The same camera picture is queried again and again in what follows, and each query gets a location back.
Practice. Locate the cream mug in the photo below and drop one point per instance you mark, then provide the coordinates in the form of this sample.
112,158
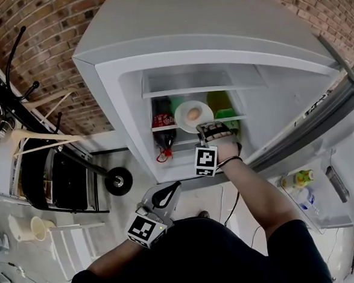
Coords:
38,229

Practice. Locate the brown egg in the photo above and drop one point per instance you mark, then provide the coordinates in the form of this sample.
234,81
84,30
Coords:
193,114

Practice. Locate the cola bottle red label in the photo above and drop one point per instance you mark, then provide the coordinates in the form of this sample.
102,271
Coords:
163,120

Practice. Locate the black oven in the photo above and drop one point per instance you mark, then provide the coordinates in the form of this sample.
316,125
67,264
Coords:
68,181

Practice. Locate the black coat rack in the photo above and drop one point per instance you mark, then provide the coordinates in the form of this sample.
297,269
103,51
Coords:
118,182

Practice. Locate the small yellow juice bottle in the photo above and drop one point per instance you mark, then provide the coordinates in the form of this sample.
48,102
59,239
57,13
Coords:
299,178

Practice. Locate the grey refrigerator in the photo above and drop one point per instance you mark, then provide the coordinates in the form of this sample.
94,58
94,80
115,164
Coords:
187,31

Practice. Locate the white round plate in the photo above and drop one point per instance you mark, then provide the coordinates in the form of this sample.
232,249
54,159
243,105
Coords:
181,121

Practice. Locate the light wooden clothes hanger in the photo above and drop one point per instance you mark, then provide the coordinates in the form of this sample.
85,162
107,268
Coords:
43,136
44,101

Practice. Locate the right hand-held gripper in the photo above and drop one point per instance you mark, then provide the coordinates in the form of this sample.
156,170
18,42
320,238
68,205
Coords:
206,161

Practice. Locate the person's left forearm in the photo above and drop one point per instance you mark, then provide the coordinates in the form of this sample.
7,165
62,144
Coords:
115,258

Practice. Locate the person's right forearm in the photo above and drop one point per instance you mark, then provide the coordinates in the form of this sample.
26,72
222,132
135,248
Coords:
262,198

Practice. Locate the person's dark shoe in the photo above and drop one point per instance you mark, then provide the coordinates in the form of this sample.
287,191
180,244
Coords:
204,214

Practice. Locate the person's dark shirt torso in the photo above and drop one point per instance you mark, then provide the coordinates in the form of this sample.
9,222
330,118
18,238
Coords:
197,263

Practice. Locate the black flat box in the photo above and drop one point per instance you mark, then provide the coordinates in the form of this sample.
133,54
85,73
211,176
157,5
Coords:
337,184

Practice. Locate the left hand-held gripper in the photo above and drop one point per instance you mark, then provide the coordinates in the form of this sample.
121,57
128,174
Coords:
142,229

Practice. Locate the light green packet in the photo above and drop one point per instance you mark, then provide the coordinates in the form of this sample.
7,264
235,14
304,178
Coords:
176,103

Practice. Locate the yellow drink bottle green label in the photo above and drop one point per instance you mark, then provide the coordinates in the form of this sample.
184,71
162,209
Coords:
219,100

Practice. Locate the person's right hand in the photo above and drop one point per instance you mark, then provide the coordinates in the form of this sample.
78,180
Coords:
227,151

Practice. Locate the white step stool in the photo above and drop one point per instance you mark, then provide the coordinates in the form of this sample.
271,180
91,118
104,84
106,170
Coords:
75,244

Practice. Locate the clear water bottle blue label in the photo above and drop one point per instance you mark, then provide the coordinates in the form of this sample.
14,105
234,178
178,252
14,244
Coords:
308,201

